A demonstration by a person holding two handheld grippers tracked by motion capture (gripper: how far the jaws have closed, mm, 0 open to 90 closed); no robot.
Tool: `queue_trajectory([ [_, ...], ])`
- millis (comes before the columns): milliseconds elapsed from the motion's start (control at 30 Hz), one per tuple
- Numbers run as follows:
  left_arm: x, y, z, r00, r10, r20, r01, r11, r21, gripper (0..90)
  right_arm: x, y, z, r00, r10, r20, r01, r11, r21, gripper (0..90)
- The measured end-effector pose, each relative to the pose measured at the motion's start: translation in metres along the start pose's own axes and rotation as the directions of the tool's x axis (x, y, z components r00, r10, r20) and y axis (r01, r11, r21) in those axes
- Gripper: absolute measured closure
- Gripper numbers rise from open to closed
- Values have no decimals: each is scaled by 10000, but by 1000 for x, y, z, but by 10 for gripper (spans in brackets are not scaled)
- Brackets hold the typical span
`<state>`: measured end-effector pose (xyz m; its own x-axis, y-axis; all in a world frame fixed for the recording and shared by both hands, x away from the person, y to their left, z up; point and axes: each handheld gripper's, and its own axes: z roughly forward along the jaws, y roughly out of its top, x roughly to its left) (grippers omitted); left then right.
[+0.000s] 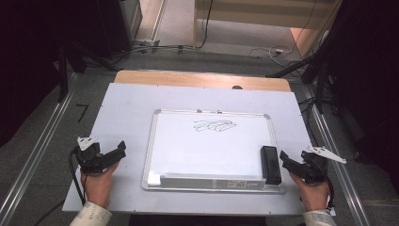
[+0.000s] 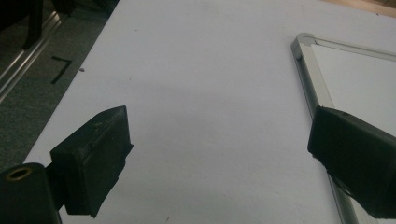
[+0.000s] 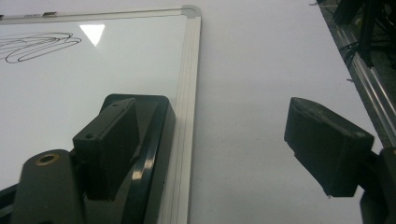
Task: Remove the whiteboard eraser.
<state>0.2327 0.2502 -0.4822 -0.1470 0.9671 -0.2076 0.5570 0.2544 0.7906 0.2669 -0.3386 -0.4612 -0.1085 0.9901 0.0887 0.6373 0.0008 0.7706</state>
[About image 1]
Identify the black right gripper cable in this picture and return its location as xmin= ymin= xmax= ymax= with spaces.
xmin=325 ymin=174 xmax=336 ymax=209

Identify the person's left hand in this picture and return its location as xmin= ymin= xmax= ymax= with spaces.
xmin=80 ymin=161 xmax=120 ymax=210

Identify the black metal stand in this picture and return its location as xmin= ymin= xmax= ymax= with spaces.
xmin=56 ymin=40 xmax=117 ymax=104
xmin=265 ymin=50 xmax=333 ymax=115

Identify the black curtain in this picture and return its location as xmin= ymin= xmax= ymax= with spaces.
xmin=0 ymin=0 xmax=143 ymax=149
xmin=300 ymin=0 xmax=399 ymax=202

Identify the black whiteboard eraser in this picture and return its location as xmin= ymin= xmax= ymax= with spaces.
xmin=260 ymin=145 xmax=282 ymax=186

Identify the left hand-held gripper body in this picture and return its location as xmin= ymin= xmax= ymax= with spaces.
xmin=74 ymin=135 xmax=106 ymax=175

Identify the person's right hand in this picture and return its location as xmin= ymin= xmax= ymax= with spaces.
xmin=289 ymin=171 xmax=331 ymax=212

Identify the aluminium framed whiteboard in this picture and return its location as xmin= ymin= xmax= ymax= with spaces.
xmin=141 ymin=108 xmax=286 ymax=194

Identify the person's dark clothing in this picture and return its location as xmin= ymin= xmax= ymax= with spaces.
xmin=127 ymin=214 xmax=268 ymax=226

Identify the black hanging cable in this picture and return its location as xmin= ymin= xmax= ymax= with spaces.
xmin=196 ymin=0 xmax=215 ymax=50

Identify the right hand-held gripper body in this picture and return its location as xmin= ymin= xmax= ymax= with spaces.
xmin=300 ymin=145 xmax=347 ymax=185

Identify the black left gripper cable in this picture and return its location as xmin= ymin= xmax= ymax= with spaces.
xmin=68 ymin=146 xmax=88 ymax=207

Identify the wooden table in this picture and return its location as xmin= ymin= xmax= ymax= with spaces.
xmin=113 ymin=70 xmax=293 ymax=93

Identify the white floor cable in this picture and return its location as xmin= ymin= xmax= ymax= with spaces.
xmin=247 ymin=44 xmax=295 ymax=61

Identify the light wooden cabinet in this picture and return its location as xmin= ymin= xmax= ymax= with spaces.
xmin=192 ymin=0 xmax=343 ymax=58

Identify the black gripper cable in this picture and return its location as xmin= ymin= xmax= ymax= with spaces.
xmin=325 ymin=174 xmax=336 ymax=209
xmin=68 ymin=146 xmax=88 ymax=207

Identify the white table cover panel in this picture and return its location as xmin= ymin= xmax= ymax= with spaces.
xmin=61 ymin=82 xmax=337 ymax=217

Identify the metal floor rail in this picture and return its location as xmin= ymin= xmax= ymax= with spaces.
xmin=0 ymin=73 xmax=79 ymax=226
xmin=303 ymin=87 xmax=372 ymax=226

